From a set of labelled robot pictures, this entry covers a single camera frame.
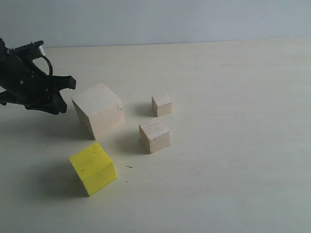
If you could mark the medium wooden cube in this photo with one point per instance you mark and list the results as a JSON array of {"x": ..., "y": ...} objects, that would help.
[{"x": 154, "y": 134}]

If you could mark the yellow cube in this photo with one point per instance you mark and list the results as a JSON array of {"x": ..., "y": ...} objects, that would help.
[{"x": 94, "y": 168}]

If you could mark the large wooden cube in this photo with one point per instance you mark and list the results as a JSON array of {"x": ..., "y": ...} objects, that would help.
[{"x": 99, "y": 110}]

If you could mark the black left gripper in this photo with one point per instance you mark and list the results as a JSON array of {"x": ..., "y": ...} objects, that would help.
[{"x": 26, "y": 75}]

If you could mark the small wooden cube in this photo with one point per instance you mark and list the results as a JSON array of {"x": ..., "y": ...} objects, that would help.
[{"x": 162, "y": 104}]

